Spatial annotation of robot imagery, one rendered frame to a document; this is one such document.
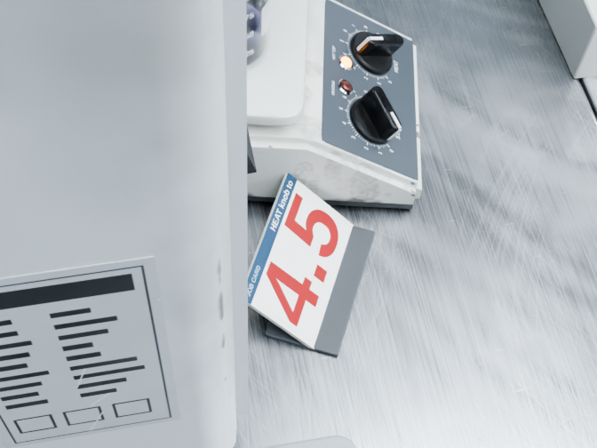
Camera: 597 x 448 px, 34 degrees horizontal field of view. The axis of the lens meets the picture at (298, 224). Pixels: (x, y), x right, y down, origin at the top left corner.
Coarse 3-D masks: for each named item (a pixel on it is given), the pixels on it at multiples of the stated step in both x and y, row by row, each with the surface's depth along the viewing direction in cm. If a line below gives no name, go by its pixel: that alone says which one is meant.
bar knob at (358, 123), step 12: (372, 96) 59; (384, 96) 60; (360, 108) 60; (372, 108) 60; (384, 108) 59; (360, 120) 59; (372, 120) 60; (384, 120) 59; (396, 120) 59; (360, 132) 59; (372, 132) 60; (384, 132) 59; (396, 132) 59
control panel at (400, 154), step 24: (336, 24) 63; (360, 24) 64; (336, 48) 62; (408, 48) 66; (336, 72) 61; (360, 72) 62; (408, 72) 65; (336, 96) 60; (360, 96) 61; (408, 96) 64; (336, 120) 59; (408, 120) 63; (336, 144) 58; (360, 144) 59; (384, 144) 60; (408, 144) 62; (408, 168) 60
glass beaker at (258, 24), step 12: (252, 0) 52; (264, 0) 53; (252, 12) 53; (264, 12) 54; (252, 24) 54; (264, 24) 55; (252, 36) 55; (264, 36) 56; (252, 48) 55; (264, 48) 57; (252, 60) 56; (264, 60) 58
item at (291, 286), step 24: (288, 216) 58; (312, 216) 59; (336, 216) 61; (288, 240) 58; (312, 240) 59; (336, 240) 60; (288, 264) 57; (312, 264) 58; (264, 288) 56; (288, 288) 57; (312, 288) 58; (288, 312) 56; (312, 312) 58
